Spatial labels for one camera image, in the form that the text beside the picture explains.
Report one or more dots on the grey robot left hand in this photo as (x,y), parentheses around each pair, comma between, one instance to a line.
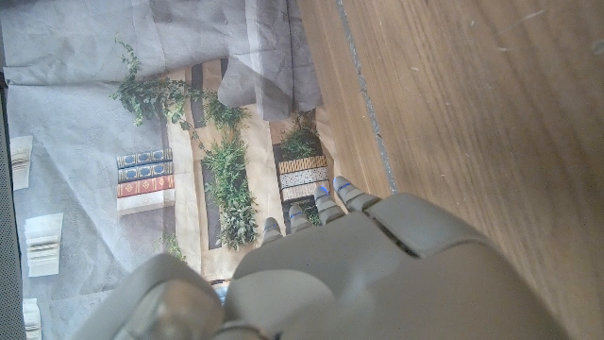
(377,283)

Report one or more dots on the printed fabric backdrop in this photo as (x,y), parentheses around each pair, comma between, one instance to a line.
(94,94)

